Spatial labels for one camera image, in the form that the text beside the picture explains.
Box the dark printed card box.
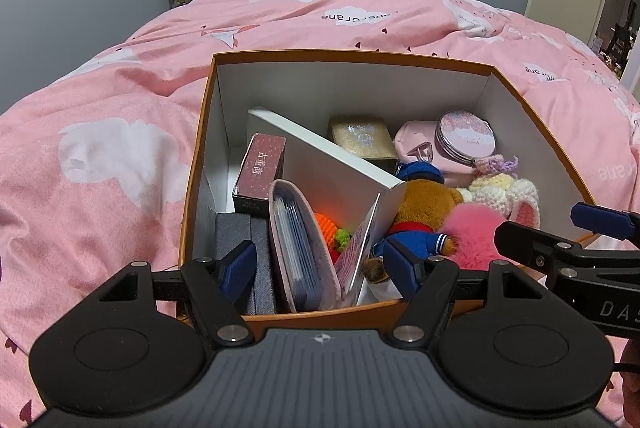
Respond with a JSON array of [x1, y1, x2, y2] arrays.
[[232, 133, 287, 215]]

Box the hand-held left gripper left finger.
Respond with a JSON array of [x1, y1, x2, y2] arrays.
[[95, 239, 259, 345]]

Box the dark grey box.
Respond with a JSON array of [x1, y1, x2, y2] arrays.
[[215, 212, 278, 316]]

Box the pink printed blanket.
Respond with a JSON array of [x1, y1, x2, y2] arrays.
[[0, 0, 640, 428]]

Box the brown bear plush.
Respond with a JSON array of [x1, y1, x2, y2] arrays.
[[362, 160, 466, 284]]

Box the orange cardboard box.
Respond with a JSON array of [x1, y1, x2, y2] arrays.
[[179, 52, 598, 341]]

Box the pink fabric pouch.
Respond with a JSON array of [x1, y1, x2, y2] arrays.
[[393, 120, 481, 189]]

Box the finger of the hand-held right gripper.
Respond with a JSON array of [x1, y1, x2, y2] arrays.
[[494, 220, 640, 277], [571, 202, 640, 241]]

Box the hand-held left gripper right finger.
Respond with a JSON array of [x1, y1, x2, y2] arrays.
[[382, 239, 549, 345]]

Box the gold box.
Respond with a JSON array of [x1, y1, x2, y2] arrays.
[[328, 115, 398, 176]]

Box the white box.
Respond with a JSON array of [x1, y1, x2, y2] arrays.
[[247, 107, 407, 306]]

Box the pink fluffy pompom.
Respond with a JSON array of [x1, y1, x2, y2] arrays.
[[442, 203, 523, 271]]

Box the orange green crochet carrot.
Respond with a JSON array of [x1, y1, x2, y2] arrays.
[[314, 213, 353, 254]]

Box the white pink crochet toy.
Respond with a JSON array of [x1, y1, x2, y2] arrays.
[[457, 155, 542, 229]]

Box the round pink compact mirror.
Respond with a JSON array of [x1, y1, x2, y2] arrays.
[[436, 109, 497, 168]]

